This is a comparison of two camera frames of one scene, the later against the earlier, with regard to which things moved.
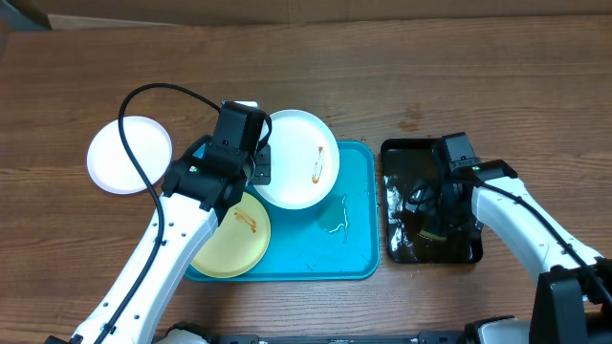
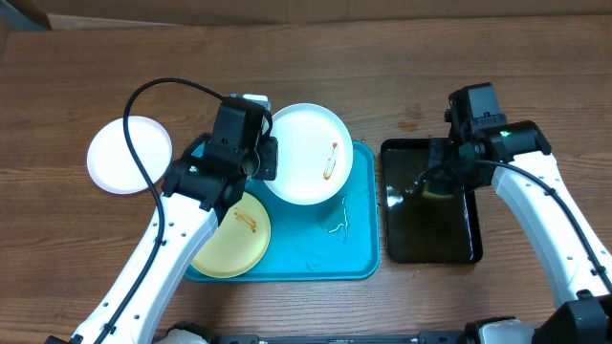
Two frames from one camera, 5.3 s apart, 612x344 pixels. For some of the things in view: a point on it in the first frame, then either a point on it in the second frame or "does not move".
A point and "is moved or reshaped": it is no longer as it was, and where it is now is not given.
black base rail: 428,337 does not move
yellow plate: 239,243 does not move
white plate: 304,161 is moved or reshaped
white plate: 111,162 does not move
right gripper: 428,204 → 439,154
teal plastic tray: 337,239 does not move
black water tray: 428,211 does not move
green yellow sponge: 431,235 is moved or reshaped
